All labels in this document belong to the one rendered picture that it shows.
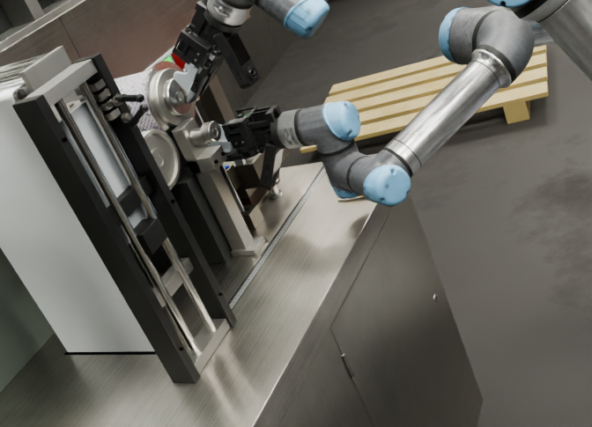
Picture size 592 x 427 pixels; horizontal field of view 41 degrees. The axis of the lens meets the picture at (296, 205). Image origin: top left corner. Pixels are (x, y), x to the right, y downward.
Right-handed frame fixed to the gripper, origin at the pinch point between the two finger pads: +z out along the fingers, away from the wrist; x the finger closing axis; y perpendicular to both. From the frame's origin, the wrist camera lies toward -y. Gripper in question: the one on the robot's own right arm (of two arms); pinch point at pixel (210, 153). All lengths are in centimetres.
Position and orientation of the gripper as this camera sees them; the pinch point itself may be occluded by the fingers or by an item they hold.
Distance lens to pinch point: 170.6
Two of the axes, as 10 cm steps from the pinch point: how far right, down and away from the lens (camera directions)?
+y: -3.6, -8.3, -4.3
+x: -3.8, 5.5, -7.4
